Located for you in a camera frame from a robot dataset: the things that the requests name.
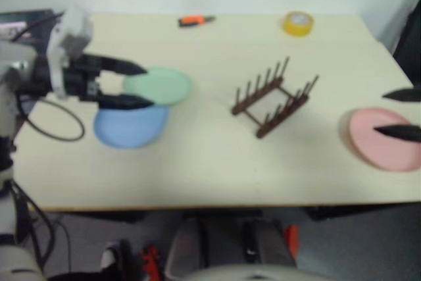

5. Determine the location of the orange and black tool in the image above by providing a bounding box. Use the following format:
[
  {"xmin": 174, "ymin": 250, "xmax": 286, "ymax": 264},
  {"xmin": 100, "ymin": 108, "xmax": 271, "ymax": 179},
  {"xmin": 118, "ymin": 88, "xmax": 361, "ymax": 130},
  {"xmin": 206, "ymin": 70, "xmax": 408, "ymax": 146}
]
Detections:
[{"xmin": 178, "ymin": 14, "xmax": 217, "ymax": 28}]

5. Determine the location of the black chair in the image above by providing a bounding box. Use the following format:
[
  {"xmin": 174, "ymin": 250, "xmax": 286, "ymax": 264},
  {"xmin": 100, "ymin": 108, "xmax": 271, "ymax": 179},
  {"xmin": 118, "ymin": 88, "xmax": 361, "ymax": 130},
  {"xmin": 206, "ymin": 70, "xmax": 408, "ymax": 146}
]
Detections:
[{"xmin": 393, "ymin": 0, "xmax": 421, "ymax": 86}]

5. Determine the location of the yellow tape roll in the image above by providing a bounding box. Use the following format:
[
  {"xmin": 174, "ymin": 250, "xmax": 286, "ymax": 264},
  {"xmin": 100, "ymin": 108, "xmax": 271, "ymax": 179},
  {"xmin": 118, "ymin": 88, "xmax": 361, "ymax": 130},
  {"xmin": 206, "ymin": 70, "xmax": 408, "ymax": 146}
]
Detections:
[{"xmin": 282, "ymin": 11, "xmax": 314, "ymax": 37}]

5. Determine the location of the pink plate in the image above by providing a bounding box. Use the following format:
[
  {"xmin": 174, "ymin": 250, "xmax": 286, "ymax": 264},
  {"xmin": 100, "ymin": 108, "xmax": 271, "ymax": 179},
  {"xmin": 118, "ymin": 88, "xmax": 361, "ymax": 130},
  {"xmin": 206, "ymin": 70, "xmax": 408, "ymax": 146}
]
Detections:
[{"xmin": 348, "ymin": 107, "xmax": 421, "ymax": 172}]

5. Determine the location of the blue plate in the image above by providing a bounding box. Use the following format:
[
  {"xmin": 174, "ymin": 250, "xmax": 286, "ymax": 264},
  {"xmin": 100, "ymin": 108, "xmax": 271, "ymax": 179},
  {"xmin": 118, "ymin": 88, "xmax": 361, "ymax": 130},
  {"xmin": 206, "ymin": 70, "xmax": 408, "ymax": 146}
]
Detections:
[{"xmin": 93, "ymin": 105, "xmax": 170, "ymax": 149}]

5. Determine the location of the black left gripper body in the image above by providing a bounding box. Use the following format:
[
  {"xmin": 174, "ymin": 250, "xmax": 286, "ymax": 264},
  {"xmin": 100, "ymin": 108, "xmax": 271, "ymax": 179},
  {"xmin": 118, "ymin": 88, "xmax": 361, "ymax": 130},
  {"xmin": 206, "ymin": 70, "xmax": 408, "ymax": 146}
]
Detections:
[{"xmin": 64, "ymin": 53, "xmax": 109, "ymax": 104}]

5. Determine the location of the green plate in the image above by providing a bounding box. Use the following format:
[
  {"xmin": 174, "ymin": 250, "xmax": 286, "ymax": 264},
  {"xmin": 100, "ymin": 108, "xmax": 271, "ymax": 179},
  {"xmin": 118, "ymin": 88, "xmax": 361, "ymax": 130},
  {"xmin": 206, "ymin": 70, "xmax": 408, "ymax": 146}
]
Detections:
[{"xmin": 123, "ymin": 66, "xmax": 193, "ymax": 107}]

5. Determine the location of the white and black object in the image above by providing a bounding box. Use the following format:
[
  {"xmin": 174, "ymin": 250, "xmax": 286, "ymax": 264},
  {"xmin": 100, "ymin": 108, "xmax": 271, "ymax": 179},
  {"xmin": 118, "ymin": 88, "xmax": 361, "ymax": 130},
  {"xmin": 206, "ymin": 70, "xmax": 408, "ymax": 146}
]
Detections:
[{"xmin": 101, "ymin": 240, "xmax": 132, "ymax": 272}]

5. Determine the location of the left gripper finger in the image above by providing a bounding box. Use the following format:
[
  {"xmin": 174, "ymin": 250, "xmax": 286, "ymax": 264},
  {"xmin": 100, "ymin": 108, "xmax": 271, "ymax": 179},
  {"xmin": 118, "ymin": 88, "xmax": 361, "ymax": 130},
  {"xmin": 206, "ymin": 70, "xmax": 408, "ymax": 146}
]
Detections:
[
  {"xmin": 99, "ymin": 56, "xmax": 149, "ymax": 76},
  {"xmin": 97, "ymin": 93, "xmax": 155, "ymax": 111}
]

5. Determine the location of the black table frame bar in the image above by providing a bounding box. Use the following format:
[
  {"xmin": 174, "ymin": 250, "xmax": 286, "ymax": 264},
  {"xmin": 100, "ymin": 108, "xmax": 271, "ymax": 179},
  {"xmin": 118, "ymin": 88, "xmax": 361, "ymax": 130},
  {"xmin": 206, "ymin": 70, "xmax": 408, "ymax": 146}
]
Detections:
[
  {"xmin": 309, "ymin": 207, "xmax": 348, "ymax": 222},
  {"xmin": 182, "ymin": 208, "xmax": 264, "ymax": 220}
]

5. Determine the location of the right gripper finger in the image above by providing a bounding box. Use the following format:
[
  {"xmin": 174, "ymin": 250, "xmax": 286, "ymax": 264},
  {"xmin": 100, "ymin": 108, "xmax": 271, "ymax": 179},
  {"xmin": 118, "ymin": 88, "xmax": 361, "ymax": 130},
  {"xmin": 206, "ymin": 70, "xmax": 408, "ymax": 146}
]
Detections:
[
  {"xmin": 374, "ymin": 124, "xmax": 421, "ymax": 143},
  {"xmin": 382, "ymin": 86, "xmax": 421, "ymax": 103}
]

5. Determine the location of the black hanging cable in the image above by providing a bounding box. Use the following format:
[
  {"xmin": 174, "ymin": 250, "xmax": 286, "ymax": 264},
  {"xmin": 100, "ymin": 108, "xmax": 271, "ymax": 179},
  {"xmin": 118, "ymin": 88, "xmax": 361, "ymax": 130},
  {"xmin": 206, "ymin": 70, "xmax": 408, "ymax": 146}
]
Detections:
[{"xmin": 9, "ymin": 178, "xmax": 72, "ymax": 274}]

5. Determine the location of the black plastic crate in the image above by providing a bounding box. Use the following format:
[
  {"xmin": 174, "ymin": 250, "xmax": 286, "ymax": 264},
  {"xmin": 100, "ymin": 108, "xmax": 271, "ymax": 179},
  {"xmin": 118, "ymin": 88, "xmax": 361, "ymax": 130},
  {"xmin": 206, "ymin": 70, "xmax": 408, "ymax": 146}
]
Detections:
[{"xmin": 0, "ymin": 9, "xmax": 57, "ymax": 45}]

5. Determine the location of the red and black tool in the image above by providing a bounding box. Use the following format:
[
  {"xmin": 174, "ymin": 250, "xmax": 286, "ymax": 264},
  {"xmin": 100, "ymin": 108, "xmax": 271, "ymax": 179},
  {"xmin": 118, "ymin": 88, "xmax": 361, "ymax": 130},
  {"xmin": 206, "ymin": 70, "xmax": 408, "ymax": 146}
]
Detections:
[{"xmin": 141, "ymin": 244, "xmax": 162, "ymax": 278}]

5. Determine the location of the grey bin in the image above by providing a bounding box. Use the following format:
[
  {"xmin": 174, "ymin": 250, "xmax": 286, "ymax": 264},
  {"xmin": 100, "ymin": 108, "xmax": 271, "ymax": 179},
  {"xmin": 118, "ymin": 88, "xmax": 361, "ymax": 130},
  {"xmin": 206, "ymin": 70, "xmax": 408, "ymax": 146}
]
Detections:
[{"xmin": 164, "ymin": 218, "xmax": 297, "ymax": 281}]

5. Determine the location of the brown wooden dish rack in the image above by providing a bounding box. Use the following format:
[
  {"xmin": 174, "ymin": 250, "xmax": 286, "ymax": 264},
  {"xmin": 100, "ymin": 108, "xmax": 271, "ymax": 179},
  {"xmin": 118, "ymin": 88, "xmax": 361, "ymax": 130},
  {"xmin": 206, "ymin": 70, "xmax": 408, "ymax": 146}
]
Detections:
[{"xmin": 231, "ymin": 56, "xmax": 320, "ymax": 140}]

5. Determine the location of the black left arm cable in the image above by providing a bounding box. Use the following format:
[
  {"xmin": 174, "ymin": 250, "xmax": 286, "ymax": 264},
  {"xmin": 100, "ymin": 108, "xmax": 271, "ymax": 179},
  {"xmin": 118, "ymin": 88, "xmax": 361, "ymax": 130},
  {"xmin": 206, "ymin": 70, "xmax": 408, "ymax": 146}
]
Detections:
[{"xmin": 12, "ymin": 13, "xmax": 86, "ymax": 141}]

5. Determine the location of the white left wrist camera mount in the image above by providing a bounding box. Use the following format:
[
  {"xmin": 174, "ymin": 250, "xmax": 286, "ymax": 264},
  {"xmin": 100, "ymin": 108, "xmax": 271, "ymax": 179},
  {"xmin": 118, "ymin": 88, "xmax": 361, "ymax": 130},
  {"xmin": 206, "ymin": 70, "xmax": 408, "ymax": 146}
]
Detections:
[{"xmin": 45, "ymin": 6, "xmax": 95, "ymax": 99}]

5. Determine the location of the light grey robot torso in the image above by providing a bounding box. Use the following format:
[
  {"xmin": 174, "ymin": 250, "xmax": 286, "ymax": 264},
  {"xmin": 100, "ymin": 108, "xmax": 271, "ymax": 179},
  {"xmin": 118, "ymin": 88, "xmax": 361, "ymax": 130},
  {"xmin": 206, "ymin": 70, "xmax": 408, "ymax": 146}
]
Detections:
[{"xmin": 177, "ymin": 263, "xmax": 330, "ymax": 281}]

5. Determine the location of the orange tool handle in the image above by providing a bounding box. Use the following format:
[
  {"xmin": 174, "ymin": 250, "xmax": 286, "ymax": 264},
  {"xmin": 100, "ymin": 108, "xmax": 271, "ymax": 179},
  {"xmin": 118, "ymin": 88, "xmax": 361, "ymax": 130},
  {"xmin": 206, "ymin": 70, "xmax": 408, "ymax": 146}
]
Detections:
[{"xmin": 284, "ymin": 224, "xmax": 301, "ymax": 259}]

